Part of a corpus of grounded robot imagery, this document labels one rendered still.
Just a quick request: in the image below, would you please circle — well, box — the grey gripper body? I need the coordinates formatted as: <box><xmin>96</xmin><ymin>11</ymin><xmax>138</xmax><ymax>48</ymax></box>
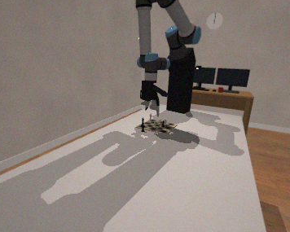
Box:
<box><xmin>140</xmin><ymin>80</ymin><xmax>157</xmax><ymax>101</ymax></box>

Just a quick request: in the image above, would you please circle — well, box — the black and cream chessboard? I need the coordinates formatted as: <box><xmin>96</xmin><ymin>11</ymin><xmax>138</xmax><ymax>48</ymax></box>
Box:
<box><xmin>136</xmin><ymin>119</ymin><xmax>178</xmax><ymax>135</ymax></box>

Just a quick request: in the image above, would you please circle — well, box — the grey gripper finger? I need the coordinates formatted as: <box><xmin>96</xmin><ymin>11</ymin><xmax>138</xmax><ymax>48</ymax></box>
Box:
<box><xmin>149</xmin><ymin>94</ymin><xmax>160</xmax><ymax>116</ymax></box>
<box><xmin>141</xmin><ymin>101</ymin><xmax>151</xmax><ymax>111</ymax></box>

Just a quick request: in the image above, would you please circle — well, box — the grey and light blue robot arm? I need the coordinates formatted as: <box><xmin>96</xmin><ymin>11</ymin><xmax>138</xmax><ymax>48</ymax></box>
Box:
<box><xmin>136</xmin><ymin>0</ymin><xmax>201</xmax><ymax>81</ymax></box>

